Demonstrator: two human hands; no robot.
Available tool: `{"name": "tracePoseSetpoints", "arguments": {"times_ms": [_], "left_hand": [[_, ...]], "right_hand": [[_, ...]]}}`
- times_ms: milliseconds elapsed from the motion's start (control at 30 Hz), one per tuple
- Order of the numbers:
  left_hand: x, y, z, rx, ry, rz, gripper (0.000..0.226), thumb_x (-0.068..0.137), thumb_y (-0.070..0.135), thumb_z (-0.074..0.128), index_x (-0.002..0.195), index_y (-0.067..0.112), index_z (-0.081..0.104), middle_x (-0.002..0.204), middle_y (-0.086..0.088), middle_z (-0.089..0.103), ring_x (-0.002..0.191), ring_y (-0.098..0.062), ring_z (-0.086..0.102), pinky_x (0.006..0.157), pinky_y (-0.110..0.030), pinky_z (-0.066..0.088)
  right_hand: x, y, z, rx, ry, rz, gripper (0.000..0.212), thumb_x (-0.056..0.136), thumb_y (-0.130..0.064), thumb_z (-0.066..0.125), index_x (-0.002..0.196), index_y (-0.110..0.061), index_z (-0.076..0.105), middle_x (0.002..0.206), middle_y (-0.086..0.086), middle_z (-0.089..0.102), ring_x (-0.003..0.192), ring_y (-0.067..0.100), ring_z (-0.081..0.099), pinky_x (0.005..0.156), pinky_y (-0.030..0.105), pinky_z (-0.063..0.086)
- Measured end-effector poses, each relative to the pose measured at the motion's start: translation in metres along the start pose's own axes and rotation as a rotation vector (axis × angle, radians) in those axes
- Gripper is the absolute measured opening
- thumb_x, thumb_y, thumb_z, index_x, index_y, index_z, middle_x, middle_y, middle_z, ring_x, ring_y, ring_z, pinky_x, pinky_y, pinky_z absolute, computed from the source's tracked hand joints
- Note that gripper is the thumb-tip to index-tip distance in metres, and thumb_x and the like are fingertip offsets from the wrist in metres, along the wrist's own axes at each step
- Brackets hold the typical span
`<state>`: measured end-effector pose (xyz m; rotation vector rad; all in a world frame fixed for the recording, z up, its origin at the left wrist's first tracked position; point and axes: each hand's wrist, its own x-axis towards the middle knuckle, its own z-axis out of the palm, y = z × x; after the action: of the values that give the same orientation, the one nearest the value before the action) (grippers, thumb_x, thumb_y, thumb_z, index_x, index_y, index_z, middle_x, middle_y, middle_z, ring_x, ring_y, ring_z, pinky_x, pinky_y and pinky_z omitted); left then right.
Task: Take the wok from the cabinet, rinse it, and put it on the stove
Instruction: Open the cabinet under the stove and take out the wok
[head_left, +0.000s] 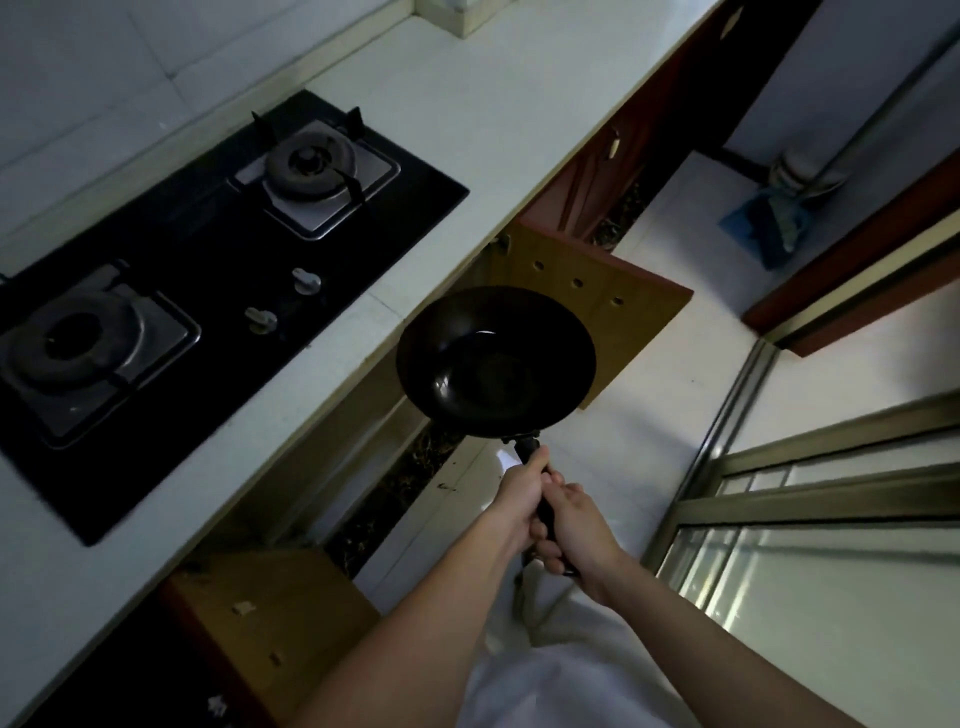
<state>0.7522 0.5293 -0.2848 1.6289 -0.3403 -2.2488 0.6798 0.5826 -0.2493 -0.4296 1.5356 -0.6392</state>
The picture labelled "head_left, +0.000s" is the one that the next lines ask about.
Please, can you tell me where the person's right hand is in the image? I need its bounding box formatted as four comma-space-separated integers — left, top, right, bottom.
527, 483, 633, 603

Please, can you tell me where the person's left hand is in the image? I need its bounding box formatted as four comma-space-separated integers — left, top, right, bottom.
486, 444, 565, 560

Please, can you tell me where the black wok with handle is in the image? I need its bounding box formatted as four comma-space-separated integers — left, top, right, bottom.
395, 287, 597, 579

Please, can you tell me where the person's right forearm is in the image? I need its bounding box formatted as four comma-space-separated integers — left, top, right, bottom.
581, 556, 871, 728

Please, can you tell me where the person's left forearm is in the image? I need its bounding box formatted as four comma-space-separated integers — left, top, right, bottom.
288, 513, 530, 728

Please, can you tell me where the open light wood cabinet door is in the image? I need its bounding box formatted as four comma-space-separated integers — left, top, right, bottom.
159, 546, 384, 728
491, 221, 696, 411

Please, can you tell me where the person's white clothing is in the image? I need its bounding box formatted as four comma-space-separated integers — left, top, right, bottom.
456, 558, 760, 728

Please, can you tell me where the blue dustpan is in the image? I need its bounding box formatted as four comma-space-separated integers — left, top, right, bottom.
718, 187, 816, 270

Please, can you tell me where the red-brown closed cabinet door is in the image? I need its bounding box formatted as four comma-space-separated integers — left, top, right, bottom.
519, 0, 740, 243

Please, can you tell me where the black glass gas cooktop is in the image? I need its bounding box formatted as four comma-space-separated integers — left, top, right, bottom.
0, 90, 471, 547

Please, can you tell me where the gas burner with steel tray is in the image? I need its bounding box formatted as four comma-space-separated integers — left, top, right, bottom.
231, 108, 402, 242
0, 260, 203, 450

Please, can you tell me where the mop with grey pole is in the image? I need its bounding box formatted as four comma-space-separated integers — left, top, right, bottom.
768, 26, 960, 205

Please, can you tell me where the metal sliding door frame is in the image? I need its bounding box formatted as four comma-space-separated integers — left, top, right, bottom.
643, 228, 960, 627

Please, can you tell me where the brown wooden door frame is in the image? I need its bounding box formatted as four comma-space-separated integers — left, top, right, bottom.
742, 146, 960, 358

